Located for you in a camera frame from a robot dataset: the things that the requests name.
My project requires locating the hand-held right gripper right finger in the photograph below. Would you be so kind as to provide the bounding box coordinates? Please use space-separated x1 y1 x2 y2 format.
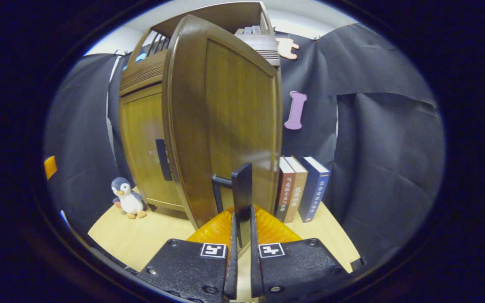
250 205 348 303

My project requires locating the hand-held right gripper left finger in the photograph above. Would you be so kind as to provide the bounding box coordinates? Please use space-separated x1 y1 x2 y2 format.
135 206 239 303

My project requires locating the black door handle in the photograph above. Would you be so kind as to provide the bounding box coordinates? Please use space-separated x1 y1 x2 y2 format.
155 139 173 181
212 163 253 249

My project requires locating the wooden cabinet door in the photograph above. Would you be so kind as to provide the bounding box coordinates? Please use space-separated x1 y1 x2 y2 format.
163 15 283 230
119 84 186 211

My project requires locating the wooden double-door shoe cabinet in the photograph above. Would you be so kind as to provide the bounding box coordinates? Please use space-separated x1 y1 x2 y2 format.
118 1 283 249

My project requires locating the red-brown book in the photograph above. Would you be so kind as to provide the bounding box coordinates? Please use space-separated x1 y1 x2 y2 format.
274 157 296 223

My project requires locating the penguin plush toy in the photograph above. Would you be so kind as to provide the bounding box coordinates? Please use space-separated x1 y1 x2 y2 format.
111 177 147 219

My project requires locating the tan book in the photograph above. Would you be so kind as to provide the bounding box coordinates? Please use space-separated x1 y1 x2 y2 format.
284 156 309 223

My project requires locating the blue book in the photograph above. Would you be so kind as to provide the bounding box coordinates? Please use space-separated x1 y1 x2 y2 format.
298 156 331 223

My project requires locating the black backdrop cloth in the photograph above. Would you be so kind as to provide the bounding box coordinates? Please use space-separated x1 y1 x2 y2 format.
43 23 446 261

